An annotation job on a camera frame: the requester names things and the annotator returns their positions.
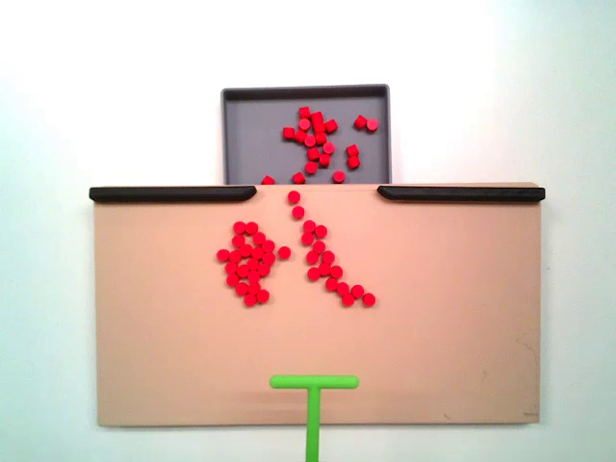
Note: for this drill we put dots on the red cylindrical granule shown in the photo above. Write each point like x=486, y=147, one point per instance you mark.
x=259, y=238
x=342, y=289
x=339, y=176
x=372, y=124
x=233, y=279
x=318, y=247
x=289, y=133
x=330, y=126
x=331, y=284
x=304, y=123
x=336, y=271
x=298, y=212
x=328, y=256
x=267, y=181
x=246, y=250
x=314, y=154
x=325, y=267
x=348, y=300
x=254, y=288
x=321, y=231
x=249, y=300
x=357, y=290
x=368, y=300
x=325, y=160
x=257, y=252
x=329, y=147
x=253, y=264
x=321, y=138
x=268, y=246
x=313, y=257
x=352, y=150
x=307, y=238
x=238, y=240
x=253, y=276
x=242, y=289
x=314, y=274
x=239, y=227
x=231, y=267
x=300, y=136
x=360, y=121
x=310, y=141
x=299, y=178
x=353, y=161
x=242, y=269
x=309, y=225
x=294, y=196
x=223, y=255
x=264, y=269
x=235, y=256
x=311, y=167
x=269, y=258
x=304, y=112
x=251, y=227
x=262, y=295
x=284, y=251

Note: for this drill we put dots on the green T pusher brown block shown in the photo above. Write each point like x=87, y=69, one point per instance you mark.
x=313, y=423

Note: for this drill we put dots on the black guard strip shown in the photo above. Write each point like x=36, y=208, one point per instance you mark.
x=462, y=194
x=168, y=194

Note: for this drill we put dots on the grey tray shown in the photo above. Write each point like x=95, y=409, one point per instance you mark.
x=250, y=139

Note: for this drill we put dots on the beige board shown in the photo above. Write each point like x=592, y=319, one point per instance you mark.
x=433, y=313

